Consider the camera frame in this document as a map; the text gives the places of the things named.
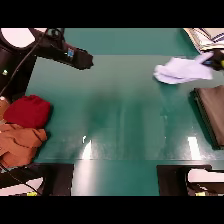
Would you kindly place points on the dark brown folded garment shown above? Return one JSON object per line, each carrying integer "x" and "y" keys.
{"x": 213, "y": 110}

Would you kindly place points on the white garment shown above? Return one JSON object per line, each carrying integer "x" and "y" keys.
{"x": 181, "y": 70}

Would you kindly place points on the red garment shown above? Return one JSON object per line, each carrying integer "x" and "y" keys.
{"x": 28, "y": 111}

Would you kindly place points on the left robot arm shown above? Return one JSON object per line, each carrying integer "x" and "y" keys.
{"x": 50, "y": 50}

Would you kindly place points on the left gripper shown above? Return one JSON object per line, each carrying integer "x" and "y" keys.
{"x": 81, "y": 60}

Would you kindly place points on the orange-brown garment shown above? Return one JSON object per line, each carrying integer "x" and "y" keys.
{"x": 18, "y": 143}

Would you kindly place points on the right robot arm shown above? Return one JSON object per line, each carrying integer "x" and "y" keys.
{"x": 218, "y": 61}

